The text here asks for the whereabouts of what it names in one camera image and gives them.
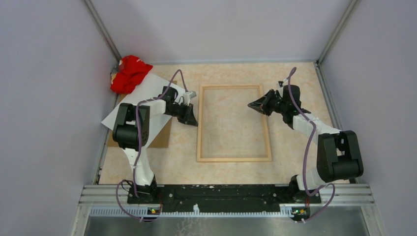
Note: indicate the brown backing board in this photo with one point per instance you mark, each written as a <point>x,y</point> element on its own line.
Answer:
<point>161,140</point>

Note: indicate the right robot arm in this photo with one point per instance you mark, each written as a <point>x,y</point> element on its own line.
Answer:
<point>338,152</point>

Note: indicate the red cloth doll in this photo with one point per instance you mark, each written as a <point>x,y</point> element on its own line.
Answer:
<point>129,73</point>

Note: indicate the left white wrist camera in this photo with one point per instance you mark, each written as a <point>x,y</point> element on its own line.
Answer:
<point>187,96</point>

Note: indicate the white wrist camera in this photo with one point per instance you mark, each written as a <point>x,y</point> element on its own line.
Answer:
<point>283,83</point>
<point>187,96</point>

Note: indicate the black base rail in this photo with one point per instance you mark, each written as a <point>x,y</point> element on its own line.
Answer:
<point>220,198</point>

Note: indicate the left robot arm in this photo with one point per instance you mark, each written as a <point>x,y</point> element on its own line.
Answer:
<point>132,131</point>

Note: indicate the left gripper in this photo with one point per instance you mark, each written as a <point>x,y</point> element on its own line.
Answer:
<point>191,119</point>

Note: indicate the wooden picture frame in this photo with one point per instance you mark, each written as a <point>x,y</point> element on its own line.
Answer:
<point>234,159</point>

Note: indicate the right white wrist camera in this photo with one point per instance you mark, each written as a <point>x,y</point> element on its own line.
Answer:
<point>283,83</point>

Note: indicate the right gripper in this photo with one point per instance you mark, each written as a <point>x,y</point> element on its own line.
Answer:
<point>261,104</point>

